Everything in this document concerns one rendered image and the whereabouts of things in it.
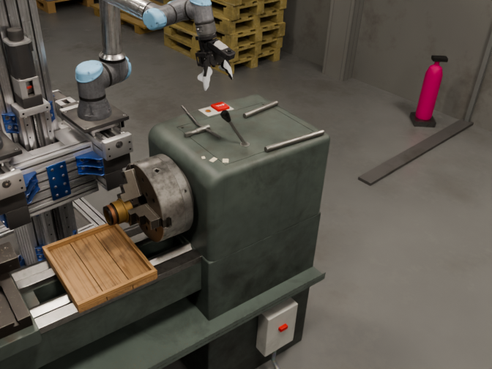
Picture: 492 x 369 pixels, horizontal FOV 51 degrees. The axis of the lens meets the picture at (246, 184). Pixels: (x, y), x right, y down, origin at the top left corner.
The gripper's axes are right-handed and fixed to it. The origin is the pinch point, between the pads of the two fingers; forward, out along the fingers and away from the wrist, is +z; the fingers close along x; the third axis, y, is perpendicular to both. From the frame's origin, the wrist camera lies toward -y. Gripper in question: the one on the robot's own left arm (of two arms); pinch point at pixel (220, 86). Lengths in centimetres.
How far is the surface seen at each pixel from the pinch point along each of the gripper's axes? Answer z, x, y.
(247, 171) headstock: 24.7, 17.9, -25.7
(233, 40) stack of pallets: 52, -265, 264
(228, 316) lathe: 91, 29, -10
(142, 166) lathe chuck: 16.3, 43.4, 0.8
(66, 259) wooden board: 46, 73, 22
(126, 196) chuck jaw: 26, 51, 5
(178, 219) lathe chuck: 36, 42, -12
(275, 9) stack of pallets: 33, -332, 257
